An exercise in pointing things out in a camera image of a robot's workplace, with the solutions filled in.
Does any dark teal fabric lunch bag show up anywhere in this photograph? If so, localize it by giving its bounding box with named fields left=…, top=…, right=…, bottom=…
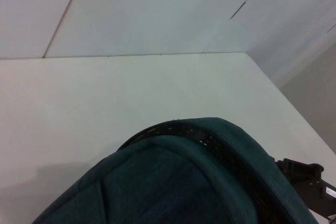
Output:
left=31, top=117, right=320, bottom=224

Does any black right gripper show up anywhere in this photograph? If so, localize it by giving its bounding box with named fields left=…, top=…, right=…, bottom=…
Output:
left=274, top=157, right=336, bottom=220

